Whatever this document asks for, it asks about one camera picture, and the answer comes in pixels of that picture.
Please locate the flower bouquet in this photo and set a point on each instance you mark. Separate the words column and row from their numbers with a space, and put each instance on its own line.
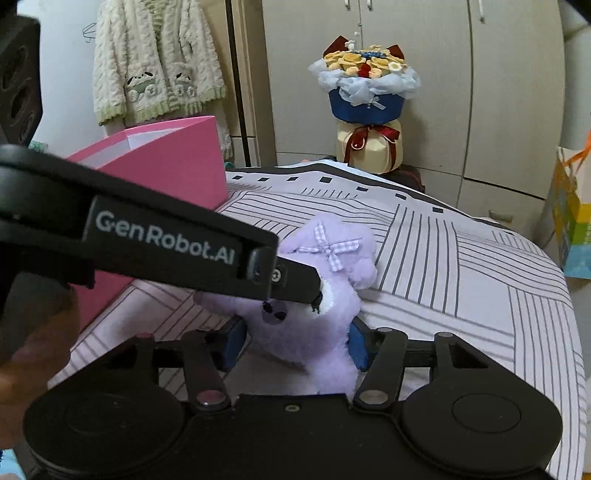
column 367, row 90

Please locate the pink cardboard box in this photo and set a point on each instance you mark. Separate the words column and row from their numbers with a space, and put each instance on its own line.
column 179, row 158

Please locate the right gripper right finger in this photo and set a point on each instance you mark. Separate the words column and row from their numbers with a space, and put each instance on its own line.
column 379, row 354

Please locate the grey wardrobe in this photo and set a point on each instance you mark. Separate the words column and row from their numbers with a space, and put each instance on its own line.
column 471, row 93

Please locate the striped tablecloth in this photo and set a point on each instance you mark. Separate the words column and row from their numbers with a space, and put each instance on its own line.
column 439, row 269

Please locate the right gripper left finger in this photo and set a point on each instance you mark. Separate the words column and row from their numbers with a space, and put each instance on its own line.
column 205, row 354

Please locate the purple plush toy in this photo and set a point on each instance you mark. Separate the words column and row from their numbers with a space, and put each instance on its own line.
column 314, row 335

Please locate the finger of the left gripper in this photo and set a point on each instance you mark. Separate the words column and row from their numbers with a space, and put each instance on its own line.
column 194, row 248

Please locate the person's left hand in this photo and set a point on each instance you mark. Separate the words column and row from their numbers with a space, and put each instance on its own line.
column 25, row 377

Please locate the colourful paper gift bag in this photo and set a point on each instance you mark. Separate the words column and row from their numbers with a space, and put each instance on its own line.
column 570, row 195

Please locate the cream knitted cardigan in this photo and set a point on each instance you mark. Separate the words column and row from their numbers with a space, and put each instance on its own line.
column 152, row 59

